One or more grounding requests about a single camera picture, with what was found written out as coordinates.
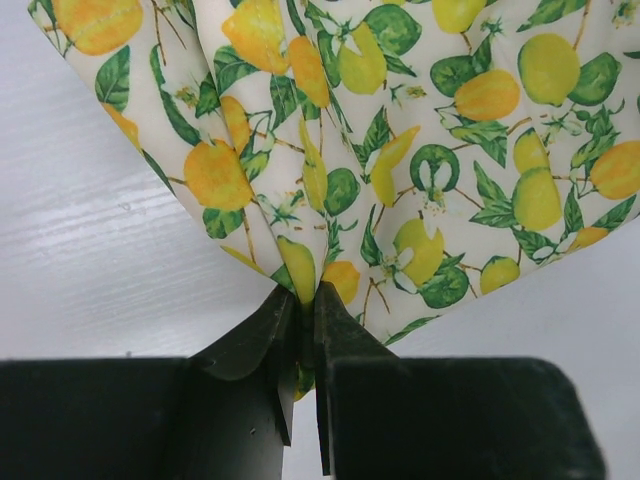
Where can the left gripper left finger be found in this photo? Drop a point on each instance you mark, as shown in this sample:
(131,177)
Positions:
(223,413)

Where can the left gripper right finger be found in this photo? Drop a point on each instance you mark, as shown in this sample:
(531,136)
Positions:
(381,416)

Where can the lemon print skirt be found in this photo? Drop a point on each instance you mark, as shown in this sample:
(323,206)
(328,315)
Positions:
(414,154)

